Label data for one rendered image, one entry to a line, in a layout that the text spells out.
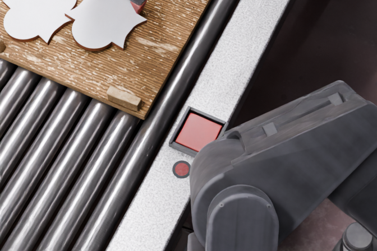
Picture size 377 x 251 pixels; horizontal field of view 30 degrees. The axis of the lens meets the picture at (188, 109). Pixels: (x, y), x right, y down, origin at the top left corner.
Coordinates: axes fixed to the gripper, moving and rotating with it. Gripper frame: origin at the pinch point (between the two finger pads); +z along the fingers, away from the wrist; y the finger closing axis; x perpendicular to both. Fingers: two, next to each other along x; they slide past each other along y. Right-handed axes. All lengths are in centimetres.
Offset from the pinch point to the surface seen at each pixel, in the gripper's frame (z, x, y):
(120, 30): 0.0, -5.7, 3.9
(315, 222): 90, 21, 55
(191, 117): 1.2, -12.4, 23.0
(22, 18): 2.0, -12.8, -12.2
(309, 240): 90, 16, 56
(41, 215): 4.8, -39.0, 12.2
